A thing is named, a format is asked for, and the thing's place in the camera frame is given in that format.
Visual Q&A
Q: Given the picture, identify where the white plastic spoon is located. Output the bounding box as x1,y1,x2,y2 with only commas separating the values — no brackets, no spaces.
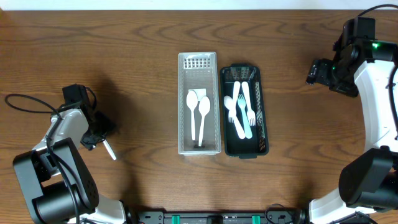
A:
198,96,211,147
186,90,198,141
103,139,117,161

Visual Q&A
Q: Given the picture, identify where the white plastic fork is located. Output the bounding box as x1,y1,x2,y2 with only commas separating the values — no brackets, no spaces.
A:
241,82,256,126

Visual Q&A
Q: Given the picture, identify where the pale green plastic fork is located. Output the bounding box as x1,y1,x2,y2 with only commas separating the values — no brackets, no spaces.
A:
237,94,252,139

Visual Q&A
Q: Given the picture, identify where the pale pink plastic fork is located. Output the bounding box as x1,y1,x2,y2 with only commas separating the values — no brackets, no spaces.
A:
228,81,241,123

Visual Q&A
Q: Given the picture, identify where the white spork rounded head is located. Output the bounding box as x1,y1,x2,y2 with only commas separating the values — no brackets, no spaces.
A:
224,96,246,139

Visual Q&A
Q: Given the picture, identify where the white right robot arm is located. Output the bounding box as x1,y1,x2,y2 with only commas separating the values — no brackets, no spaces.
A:
307,37,397,223

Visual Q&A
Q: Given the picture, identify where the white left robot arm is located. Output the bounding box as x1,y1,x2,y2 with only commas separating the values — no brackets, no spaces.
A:
13,108,134,223

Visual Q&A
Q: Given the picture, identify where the dark green plastic basket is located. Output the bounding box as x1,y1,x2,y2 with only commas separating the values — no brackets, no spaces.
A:
220,63,269,159

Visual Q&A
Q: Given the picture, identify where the white label in basket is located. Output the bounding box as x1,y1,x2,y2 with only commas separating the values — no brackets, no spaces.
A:
189,88,206,101

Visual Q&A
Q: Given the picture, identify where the clear perforated plastic basket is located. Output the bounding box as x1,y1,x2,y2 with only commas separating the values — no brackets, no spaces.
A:
178,52,221,156

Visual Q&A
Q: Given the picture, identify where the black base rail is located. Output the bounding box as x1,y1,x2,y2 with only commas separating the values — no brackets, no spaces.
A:
131,203,310,224

